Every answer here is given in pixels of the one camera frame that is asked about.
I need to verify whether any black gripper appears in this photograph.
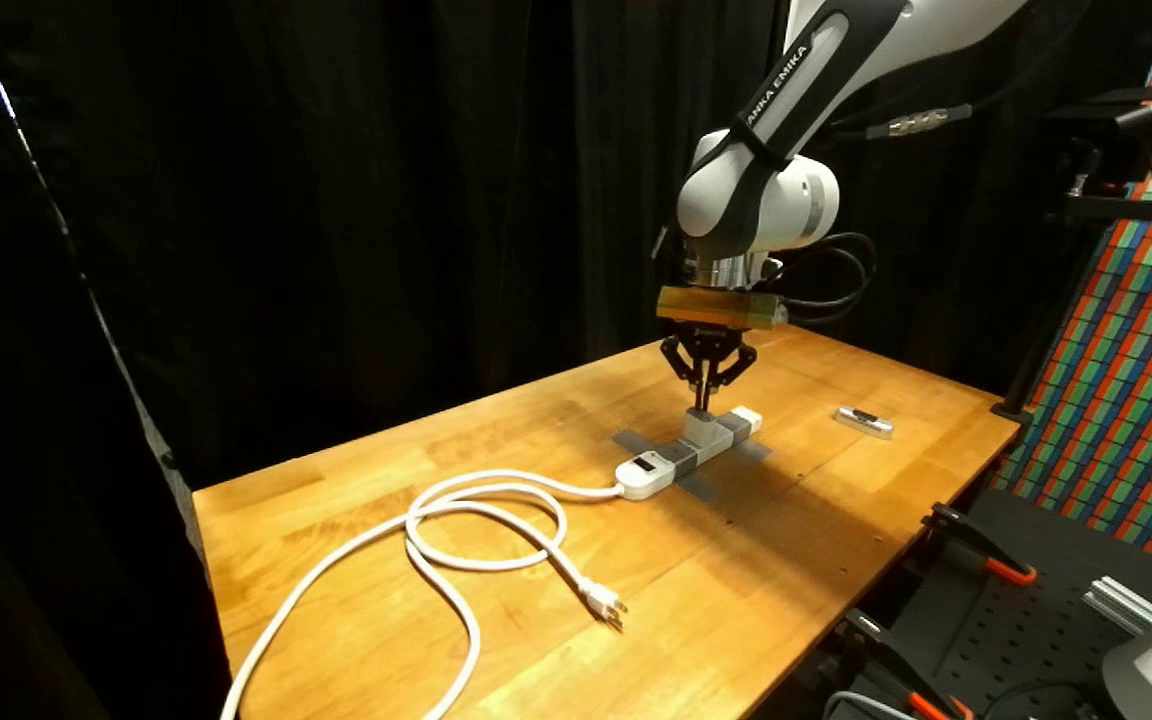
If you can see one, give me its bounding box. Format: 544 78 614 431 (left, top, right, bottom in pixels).
658 326 759 416

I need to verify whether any white cube charger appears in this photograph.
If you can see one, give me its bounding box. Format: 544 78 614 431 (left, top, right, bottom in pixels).
677 409 741 464

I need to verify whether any white power strip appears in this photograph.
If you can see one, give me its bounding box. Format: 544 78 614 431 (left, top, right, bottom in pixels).
614 402 773 507

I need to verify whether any small black object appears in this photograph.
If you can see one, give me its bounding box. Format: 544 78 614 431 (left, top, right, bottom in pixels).
834 402 901 442

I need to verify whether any black orange-tipped spring clamp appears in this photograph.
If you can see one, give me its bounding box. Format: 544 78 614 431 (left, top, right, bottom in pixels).
848 611 968 720
930 506 1044 594

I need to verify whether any black curtain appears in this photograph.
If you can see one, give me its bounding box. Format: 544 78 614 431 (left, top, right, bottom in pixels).
0 0 1152 720

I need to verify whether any colourful checkered board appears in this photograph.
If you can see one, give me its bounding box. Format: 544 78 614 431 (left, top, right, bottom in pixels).
994 0 1152 574

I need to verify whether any silver aluminium extrusion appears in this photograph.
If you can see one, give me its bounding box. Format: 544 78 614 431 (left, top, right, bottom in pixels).
1086 574 1152 642

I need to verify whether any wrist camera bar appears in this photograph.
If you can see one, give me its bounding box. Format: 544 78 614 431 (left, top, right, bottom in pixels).
653 285 792 332

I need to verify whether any white power cord with plug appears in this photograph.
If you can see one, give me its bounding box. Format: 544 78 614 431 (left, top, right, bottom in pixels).
217 464 633 720

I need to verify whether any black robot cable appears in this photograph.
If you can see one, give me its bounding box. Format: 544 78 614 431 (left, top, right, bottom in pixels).
790 78 1049 319

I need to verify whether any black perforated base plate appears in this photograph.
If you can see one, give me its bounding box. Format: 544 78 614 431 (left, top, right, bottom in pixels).
869 484 1152 720

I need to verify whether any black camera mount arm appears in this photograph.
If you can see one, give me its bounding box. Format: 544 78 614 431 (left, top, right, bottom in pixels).
1049 78 1152 233

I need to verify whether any silver metal frame pole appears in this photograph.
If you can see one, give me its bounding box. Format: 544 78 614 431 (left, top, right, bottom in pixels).
0 14 209 553

